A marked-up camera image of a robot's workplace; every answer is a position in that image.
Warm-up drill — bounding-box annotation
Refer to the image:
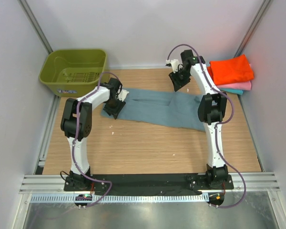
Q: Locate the left corner aluminium post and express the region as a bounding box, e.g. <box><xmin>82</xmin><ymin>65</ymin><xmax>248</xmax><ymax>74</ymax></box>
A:
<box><xmin>18</xmin><ymin>0</ymin><xmax>53</xmax><ymax>54</ymax></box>

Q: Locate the orange folded t shirt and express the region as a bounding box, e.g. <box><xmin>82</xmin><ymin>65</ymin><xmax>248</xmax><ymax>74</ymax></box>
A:
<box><xmin>207</xmin><ymin>54</ymin><xmax>254</xmax><ymax>85</ymax></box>

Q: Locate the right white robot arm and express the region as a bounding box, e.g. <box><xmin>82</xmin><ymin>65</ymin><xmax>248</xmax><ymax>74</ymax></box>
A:
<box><xmin>166</xmin><ymin>50</ymin><xmax>228</xmax><ymax>189</ymax></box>

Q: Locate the pink folded t shirt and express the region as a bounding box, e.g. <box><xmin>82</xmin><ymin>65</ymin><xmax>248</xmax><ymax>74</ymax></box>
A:
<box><xmin>213</xmin><ymin>76</ymin><xmax>252</xmax><ymax>91</ymax></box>

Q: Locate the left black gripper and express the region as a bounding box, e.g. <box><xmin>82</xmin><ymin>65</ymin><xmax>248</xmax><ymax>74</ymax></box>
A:
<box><xmin>104</xmin><ymin>96</ymin><xmax>126</xmax><ymax>119</ymax></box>

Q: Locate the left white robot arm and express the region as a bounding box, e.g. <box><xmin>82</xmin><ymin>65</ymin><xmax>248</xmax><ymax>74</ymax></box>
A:
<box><xmin>61</xmin><ymin>78</ymin><xmax>128</xmax><ymax>191</ymax></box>

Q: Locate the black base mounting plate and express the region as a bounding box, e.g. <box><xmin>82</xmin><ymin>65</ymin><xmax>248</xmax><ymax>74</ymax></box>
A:
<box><xmin>64</xmin><ymin>173</ymin><xmax>234</xmax><ymax>197</ymax></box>

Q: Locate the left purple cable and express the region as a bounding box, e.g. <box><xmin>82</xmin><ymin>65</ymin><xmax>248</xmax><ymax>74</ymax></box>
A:
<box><xmin>70</xmin><ymin>72</ymin><xmax>121</xmax><ymax>208</ymax></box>

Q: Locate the aluminium frame rail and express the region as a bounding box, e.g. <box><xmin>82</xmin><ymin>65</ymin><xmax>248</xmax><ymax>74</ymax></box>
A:
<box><xmin>20</xmin><ymin>172</ymin><xmax>280</xmax><ymax>196</ymax></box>

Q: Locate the right corner aluminium post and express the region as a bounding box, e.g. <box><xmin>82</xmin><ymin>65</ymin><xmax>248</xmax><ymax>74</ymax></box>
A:
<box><xmin>234</xmin><ymin>0</ymin><xmax>273</xmax><ymax>57</ymax></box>

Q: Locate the corner aluminium post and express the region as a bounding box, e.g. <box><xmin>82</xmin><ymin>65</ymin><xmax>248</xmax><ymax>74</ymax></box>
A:
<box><xmin>234</xmin><ymin>0</ymin><xmax>273</xmax><ymax>57</ymax></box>
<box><xmin>18</xmin><ymin>0</ymin><xmax>53</xmax><ymax>54</ymax></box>

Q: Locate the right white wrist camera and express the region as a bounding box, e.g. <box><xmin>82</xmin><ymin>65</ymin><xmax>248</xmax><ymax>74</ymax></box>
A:
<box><xmin>166</xmin><ymin>59</ymin><xmax>180</xmax><ymax>73</ymax></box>

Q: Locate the olive green plastic basket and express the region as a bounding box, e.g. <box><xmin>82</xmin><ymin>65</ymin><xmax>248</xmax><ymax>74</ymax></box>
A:
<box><xmin>39</xmin><ymin>49</ymin><xmax>109</xmax><ymax>97</ymax></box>

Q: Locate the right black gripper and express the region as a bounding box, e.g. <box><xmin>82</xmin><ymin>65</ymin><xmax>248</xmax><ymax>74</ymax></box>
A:
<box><xmin>169</xmin><ymin>68</ymin><xmax>191</xmax><ymax>92</ymax></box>

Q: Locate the white slotted cable duct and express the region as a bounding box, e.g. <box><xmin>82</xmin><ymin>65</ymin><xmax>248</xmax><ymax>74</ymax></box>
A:
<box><xmin>30</xmin><ymin>193</ymin><xmax>209</xmax><ymax>204</ymax></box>

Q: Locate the grey-blue t shirt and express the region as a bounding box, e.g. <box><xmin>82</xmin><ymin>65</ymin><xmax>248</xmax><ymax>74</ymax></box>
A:
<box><xmin>100</xmin><ymin>88</ymin><xmax>207</xmax><ymax>132</ymax></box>

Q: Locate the teal folded t shirt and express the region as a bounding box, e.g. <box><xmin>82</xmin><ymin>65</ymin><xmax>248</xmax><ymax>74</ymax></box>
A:
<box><xmin>219</xmin><ymin>88</ymin><xmax>244</xmax><ymax>95</ymax></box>

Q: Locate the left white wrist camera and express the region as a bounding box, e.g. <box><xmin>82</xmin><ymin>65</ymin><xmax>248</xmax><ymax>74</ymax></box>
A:
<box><xmin>117</xmin><ymin>89</ymin><xmax>129</xmax><ymax>102</ymax></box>

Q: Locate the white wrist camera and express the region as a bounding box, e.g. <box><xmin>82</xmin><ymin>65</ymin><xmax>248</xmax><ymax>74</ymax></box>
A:
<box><xmin>166</xmin><ymin>59</ymin><xmax>180</xmax><ymax>73</ymax></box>
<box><xmin>117</xmin><ymin>89</ymin><xmax>129</xmax><ymax>102</ymax></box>

